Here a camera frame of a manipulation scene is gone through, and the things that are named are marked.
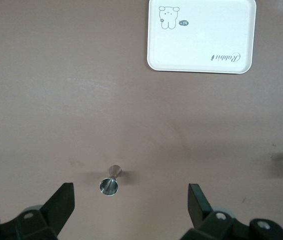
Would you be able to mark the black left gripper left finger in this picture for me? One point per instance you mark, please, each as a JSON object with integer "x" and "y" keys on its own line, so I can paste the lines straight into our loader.
{"x": 61, "y": 200}

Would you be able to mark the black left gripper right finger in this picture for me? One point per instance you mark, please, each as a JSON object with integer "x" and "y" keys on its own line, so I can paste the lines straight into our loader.
{"x": 197, "y": 202}

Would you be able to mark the steel double jigger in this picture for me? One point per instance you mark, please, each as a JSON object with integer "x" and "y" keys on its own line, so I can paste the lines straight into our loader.
{"x": 109, "y": 187}

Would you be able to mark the white rabbit print tray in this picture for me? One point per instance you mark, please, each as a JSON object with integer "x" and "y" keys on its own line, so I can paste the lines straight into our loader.
{"x": 201, "y": 37}

